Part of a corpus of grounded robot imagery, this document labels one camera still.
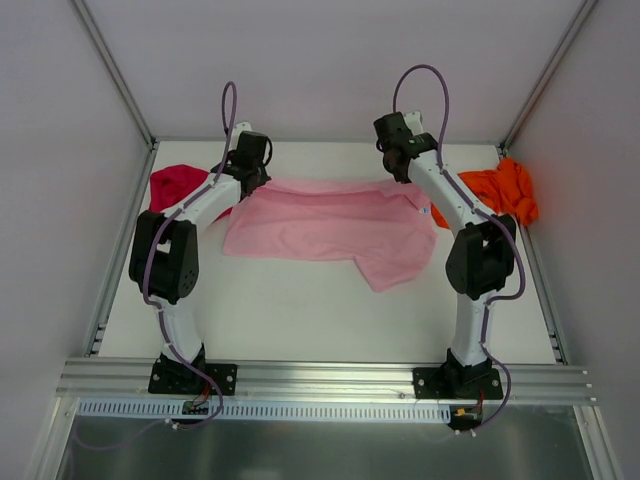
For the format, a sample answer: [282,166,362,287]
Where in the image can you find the pink t shirt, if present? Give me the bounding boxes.
[223,179,437,293]

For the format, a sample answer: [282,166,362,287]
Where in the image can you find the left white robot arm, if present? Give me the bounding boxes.
[128,124,273,393]

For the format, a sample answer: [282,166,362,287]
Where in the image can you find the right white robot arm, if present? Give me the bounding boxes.
[373,113,517,397]

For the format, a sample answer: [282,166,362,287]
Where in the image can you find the magenta t shirt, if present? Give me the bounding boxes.
[149,164,209,213]

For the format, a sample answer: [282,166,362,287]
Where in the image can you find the orange t shirt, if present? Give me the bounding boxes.
[459,157,539,227]

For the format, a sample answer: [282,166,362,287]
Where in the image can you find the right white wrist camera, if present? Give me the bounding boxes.
[403,110,425,135]

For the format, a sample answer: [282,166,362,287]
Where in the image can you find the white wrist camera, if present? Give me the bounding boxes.
[231,121,252,136]
[403,110,425,135]

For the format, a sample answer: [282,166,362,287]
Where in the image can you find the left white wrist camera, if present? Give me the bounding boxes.
[231,121,252,136]

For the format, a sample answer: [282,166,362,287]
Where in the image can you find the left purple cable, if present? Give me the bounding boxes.
[141,81,239,429]

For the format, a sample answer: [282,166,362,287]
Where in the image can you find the left aluminium frame post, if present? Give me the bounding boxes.
[68,0,156,150]

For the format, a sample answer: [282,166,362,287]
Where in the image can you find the aluminium frame post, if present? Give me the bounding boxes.
[68,0,156,150]
[498,0,600,153]

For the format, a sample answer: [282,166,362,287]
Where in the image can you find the front aluminium rail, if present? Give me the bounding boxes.
[55,357,598,405]

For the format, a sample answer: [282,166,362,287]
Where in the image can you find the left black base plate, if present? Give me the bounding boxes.
[147,355,238,396]

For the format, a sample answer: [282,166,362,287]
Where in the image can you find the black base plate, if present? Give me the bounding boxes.
[147,355,238,396]
[412,362,504,400]

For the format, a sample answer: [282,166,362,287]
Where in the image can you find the right aluminium frame post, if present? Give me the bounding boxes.
[498,0,600,153]

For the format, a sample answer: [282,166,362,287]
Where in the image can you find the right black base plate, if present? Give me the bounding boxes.
[412,362,504,400]

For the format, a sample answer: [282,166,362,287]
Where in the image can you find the white slotted cable duct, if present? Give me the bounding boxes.
[76,398,451,425]

